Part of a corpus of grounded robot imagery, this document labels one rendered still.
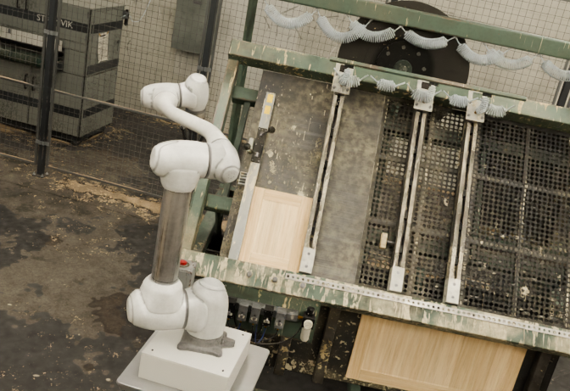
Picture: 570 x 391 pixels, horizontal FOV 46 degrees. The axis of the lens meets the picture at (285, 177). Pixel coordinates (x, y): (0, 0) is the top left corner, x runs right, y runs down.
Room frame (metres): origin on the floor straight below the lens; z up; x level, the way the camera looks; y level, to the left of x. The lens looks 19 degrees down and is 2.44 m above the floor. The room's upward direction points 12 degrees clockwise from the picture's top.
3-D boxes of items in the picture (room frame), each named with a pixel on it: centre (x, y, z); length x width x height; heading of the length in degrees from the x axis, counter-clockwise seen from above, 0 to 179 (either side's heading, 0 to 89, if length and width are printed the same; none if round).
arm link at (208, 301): (2.36, 0.20, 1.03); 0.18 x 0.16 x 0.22; 114
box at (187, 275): (2.85, 0.39, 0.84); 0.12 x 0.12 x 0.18; 89
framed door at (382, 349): (3.22, -1.00, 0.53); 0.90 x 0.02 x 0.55; 89
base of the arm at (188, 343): (2.36, 0.17, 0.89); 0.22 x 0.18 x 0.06; 91
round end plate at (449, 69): (4.11, -0.56, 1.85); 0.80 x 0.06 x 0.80; 89
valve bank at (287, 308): (2.91, -0.05, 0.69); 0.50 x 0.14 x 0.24; 89
